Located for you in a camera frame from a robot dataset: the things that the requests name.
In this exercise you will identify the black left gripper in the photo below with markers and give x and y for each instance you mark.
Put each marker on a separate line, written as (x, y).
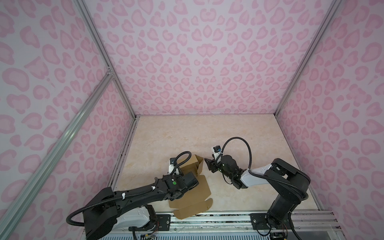
(192, 179)

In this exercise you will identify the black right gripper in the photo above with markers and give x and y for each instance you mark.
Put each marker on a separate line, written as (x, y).
(213, 165)

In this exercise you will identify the brown cardboard box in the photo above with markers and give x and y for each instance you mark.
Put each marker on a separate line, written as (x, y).
(196, 200)

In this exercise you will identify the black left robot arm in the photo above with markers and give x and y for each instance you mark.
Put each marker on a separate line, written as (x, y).
(108, 205)

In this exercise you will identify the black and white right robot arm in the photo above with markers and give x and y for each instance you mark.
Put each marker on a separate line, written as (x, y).
(290, 183)

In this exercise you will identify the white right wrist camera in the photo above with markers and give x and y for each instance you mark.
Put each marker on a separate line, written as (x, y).
(217, 153)

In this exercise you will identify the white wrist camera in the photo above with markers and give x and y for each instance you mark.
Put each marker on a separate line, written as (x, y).
(217, 153)
(172, 164)

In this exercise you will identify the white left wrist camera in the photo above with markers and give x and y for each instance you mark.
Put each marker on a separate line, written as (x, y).
(172, 164)

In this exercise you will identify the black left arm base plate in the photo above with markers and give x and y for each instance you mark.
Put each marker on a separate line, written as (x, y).
(161, 222)

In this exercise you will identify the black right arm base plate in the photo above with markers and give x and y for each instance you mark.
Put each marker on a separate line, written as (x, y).
(262, 223)

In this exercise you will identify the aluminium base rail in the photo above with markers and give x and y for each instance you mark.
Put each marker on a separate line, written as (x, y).
(236, 225)

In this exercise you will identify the aluminium right corner post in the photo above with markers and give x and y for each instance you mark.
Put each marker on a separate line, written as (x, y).
(327, 21)

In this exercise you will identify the aluminium corner post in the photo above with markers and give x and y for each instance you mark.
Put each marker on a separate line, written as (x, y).
(327, 21)
(90, 25)

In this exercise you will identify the aluminium left corner post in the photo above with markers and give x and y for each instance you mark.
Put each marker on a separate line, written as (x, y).
(90, 25)

